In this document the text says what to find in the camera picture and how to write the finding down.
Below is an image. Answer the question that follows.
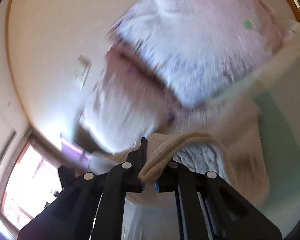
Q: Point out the beige knitted sweater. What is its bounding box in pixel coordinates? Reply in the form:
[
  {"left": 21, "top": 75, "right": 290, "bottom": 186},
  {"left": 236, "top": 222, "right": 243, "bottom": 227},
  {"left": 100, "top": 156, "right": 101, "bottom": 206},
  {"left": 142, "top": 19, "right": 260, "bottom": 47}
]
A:
[{"left": 88, "top": 100, "right": 271, "bottom": 207}]

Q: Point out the lower pink floral pillow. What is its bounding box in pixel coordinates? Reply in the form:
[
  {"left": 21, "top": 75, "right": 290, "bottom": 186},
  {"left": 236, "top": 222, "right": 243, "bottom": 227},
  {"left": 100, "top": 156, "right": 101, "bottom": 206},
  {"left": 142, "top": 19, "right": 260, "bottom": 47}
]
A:
[{"left": 79, "top": 48, "right": 181, "bottom": 154}]

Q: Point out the pink floral pillow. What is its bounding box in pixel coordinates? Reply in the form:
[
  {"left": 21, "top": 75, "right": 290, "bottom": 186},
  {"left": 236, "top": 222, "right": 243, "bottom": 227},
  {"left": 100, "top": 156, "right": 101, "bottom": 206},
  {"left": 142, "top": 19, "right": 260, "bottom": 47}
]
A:
[
  {"left": 108, "top": 0, "right": 293, "bottom": 107},
  {"left": 79, "top": 48, "right": 181, "bottom": 154}
]

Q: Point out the light green floral bedsheet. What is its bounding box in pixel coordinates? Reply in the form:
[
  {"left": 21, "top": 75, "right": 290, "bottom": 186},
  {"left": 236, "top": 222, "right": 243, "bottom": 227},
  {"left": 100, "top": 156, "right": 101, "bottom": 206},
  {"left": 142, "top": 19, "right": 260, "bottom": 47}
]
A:
[{"left": 120, "top": 47, "right": 300, "bottom": 240}]

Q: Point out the upper pink floral pillow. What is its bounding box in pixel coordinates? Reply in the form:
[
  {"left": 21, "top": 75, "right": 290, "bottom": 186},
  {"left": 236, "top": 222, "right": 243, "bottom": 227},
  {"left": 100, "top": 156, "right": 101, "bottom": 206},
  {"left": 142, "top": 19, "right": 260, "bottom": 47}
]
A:
[{"left": 108, "top": 0, "right": 293, "bottom": 107}]

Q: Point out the window with wooden frame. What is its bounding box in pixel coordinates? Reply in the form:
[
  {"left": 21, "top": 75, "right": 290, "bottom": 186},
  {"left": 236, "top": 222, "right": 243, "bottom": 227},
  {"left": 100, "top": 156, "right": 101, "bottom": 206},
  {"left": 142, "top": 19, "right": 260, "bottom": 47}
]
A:
[{"left": 0, "top": 127, "right": 93, "bottom": 238}]

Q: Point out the white wall switch plate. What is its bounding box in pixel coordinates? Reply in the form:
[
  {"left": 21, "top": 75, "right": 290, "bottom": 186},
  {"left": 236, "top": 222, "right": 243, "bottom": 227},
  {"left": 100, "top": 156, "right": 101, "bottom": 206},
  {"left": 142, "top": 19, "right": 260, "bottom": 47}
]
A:
[{"left": 74, "top": 55, "right": 91, "bottom": 90}]

